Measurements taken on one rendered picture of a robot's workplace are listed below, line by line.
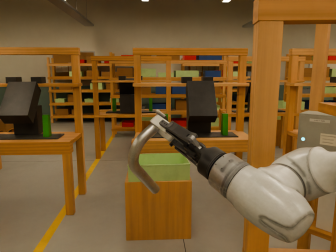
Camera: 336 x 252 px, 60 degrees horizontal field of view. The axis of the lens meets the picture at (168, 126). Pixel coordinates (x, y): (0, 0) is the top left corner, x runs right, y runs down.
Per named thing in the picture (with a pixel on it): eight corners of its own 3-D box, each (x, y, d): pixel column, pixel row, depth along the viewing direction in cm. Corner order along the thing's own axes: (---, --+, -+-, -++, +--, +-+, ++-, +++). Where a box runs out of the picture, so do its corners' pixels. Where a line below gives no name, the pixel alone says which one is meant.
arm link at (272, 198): (218, 210, 63) (253, 188, 71) (282, 263, 53) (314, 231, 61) (230, 170, 58) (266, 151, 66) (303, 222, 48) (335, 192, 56)
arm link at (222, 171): (251, 156, 61) (229, 143, 65) (222, 187, 59) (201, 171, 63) (253, 178, 68) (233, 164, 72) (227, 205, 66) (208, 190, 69)
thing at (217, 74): (224, 136, 784) (227, 51, 745) (111, 137, 769) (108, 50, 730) (219, 132, 837) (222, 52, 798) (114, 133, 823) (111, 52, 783)
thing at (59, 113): (139, 122, 1008) (138, 56, 969) (50, 123, 994) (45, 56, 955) (139, 120, 1062) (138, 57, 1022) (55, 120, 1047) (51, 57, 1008)
